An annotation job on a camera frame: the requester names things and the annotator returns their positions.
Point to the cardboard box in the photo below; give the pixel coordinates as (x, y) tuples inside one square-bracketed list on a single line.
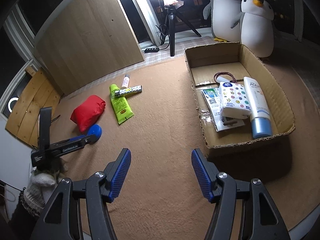
[(212, 64)]

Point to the white blue lotion tube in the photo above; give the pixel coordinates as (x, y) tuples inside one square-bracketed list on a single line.
[(260, 115)]

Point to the white dotted tissue pack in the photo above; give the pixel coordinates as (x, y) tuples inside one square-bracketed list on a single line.
[(234, 101)]

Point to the black tripod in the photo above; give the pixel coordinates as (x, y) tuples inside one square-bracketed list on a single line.
[(168, 27)]

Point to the small penguin plush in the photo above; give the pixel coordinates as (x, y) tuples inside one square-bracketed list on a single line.
[(256, 28)]

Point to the blue round lid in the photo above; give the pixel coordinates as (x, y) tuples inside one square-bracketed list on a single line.
[(94, 133)]

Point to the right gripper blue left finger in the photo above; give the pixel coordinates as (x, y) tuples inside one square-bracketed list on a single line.
[(61, 217)]

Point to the large wooden board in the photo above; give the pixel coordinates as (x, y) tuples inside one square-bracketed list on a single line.
[(86, 40)]

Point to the gloved left hand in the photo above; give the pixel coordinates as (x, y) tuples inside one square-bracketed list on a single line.
[(41, 186)]

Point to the large penguin plush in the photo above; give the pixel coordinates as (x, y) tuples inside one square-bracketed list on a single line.
[(222, 13)]

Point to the patterned slim box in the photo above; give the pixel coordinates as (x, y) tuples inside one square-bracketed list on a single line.
[(128, 91)]

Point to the black power strip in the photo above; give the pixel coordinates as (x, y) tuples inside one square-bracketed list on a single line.
[(151, 50)]

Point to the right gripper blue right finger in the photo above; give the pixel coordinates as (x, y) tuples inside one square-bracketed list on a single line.
[(260, 217)]

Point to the plastic packaged card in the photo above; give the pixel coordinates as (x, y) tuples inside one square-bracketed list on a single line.
[(221, 123)]

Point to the red fabric pouch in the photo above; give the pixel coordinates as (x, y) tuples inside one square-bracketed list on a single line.
[(86, 114)]

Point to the small pink bottle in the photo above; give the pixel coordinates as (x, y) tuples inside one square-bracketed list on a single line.
[(126, 81)]

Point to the green tube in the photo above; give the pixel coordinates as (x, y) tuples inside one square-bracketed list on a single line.
[(120, 105)]

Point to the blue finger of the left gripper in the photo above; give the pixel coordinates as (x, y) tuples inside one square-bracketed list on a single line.
[(44, 127), (77, 138)]

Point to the pine plank panel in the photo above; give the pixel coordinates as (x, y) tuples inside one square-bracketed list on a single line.
[(23, 120)]

